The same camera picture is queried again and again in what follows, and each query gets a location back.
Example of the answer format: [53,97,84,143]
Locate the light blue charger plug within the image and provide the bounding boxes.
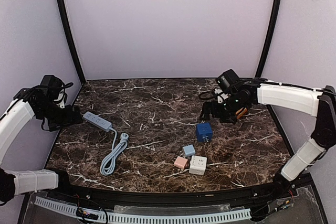
[182,145,196,157]

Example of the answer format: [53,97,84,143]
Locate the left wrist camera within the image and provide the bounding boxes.
[40,75,73,100]

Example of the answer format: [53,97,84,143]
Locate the black frame post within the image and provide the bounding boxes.
[56,0,86,85]
[255,0,281,78]

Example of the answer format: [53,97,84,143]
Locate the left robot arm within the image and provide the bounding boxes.
[1,83,81,205]

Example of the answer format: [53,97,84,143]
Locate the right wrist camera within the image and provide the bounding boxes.
[216,69,240,94]

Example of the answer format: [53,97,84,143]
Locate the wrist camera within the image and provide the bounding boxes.
[216,69,240,94]
[40,75,73,100]

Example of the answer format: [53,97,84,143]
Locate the black front table rail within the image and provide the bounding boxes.
[47,175,297,209]

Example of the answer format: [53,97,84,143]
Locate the dark blue cube socket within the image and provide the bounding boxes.
[196,123,213,143]

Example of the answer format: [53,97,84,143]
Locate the black right frame post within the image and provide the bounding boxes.
[255,0,281,78]

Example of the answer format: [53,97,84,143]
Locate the black left frame post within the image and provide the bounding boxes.
[56,0,86,85]

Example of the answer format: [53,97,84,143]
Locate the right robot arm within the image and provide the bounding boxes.
[197,78,335,200]

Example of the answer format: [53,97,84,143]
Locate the light blue slotted cable duct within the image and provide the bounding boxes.
[34,196,251,223]

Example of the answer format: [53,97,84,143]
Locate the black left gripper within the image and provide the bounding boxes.
[38,100,82,131]

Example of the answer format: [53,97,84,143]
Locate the grey-blue coiled cable with plug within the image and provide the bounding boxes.
[100,126,130,176]

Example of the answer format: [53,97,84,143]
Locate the grey-blue power strip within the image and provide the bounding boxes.
[83,112,112,132]

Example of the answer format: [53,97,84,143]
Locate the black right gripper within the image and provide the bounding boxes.
[200,93,248,124]

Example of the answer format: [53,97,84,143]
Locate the white cube socket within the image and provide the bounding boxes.
[189,155,207,175]

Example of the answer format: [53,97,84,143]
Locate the pink charger plug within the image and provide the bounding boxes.
[174,156,188,169]

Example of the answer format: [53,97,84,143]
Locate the orange power strip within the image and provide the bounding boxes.
[235,107,248,120]

